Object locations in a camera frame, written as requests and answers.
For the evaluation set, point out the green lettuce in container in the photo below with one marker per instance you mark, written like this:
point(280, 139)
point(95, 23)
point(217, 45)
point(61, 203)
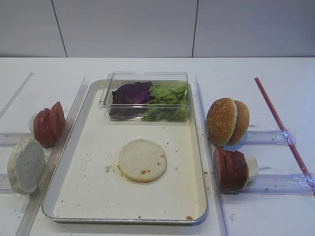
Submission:
point(171, 104)

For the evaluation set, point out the front meat patty slice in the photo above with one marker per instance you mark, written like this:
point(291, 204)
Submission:
point(220, 166)

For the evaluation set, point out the meat patty slice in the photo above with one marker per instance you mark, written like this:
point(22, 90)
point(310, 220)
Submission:
point(220, 166)
point(240, 171)
point(229, 171)

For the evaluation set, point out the middle meat patty slice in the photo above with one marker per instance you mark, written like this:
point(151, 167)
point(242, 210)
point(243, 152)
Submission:
point(229, 171)

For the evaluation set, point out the back meat patty slice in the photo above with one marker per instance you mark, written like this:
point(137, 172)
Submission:
point(240, 171)

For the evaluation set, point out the back tomato slice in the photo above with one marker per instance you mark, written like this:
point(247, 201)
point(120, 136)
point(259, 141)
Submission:
point(57, 119)

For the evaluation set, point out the tomato slice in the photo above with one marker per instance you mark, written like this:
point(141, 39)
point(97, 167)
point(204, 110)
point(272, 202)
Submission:
point(42, 129)
point(57, 119)

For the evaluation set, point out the white cheese block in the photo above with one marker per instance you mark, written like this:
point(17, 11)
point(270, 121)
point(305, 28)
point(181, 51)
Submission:
point(253, 169)

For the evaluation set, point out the front tomato slice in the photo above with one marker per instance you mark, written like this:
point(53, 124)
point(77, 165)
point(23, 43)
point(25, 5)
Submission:
point(42, 129)

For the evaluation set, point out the pale bread slice front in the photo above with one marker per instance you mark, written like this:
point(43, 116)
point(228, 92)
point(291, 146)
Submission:
point(30, 161)

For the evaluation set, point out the pale bread slice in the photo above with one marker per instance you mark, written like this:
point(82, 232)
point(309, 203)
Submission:
point(30, 161)
point(13, 159)

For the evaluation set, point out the pale bread slice back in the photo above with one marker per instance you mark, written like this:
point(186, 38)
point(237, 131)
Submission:
point(13, 159)

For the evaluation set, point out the purple cabbage leaf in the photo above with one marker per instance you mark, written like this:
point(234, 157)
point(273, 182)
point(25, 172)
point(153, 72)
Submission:
point(137, 93)

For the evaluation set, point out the clear plastic container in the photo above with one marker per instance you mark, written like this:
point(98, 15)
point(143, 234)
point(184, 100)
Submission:
point(117, 79)

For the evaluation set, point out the bottom bun slice on tray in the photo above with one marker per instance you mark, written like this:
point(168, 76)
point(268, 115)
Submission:
point(142, 161)

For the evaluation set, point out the sesame bun top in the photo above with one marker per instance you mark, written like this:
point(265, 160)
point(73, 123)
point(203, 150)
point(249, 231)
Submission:
point(221, 121)

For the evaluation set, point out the white metal tray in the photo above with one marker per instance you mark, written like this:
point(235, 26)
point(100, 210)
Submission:
point(88, 187)

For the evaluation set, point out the brown bun half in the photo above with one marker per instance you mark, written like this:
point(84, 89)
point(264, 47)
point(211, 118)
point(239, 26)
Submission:
point(242, 123)

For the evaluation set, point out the clear holder upper right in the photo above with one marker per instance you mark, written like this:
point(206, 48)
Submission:
point(270, 137)

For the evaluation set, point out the clear holder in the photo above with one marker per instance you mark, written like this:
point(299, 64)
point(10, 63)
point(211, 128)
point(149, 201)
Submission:
point(270, 137)
point(11, 139)
point(5, 186)
point(289, 184)

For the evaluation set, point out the clear holder lower right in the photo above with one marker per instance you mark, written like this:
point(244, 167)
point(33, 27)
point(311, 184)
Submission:
point(289, 184)

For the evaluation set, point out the clear holder upper left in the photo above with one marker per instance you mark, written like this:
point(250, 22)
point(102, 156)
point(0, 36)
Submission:
point(11, 139)

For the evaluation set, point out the clear holder lower left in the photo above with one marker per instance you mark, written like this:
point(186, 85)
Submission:
point(5, 186)

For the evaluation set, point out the clear rail left of tray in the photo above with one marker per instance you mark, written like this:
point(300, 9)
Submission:
point(37, 197)

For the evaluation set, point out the clear rail far left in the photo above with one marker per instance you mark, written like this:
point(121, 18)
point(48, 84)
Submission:
point(15, 94)

